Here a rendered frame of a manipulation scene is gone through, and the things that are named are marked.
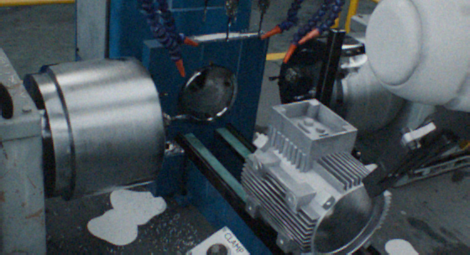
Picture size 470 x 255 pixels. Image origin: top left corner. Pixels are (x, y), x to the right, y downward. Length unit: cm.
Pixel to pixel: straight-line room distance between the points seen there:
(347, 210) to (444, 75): 69
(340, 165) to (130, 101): 37
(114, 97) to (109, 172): 13
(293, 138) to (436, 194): 66
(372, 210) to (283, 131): 21
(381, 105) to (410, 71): 92
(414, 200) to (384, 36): 109
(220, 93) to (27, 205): 54
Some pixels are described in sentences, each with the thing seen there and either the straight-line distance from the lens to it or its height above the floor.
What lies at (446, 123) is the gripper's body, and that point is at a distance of 70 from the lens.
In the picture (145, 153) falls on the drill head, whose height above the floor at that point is 105.
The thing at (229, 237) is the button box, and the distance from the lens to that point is 84.
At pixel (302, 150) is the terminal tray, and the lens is 99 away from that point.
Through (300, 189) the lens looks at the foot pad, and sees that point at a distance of 96.
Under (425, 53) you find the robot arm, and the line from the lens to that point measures 44.
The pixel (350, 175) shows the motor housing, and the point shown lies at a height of 111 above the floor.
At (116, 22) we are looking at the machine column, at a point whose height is 115.
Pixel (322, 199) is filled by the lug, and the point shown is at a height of 108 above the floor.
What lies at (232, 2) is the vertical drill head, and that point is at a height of 128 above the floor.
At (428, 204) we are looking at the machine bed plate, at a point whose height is 80.
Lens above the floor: 161
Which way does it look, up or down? 29 degrees down
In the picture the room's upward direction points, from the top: 9 degrees clockwise
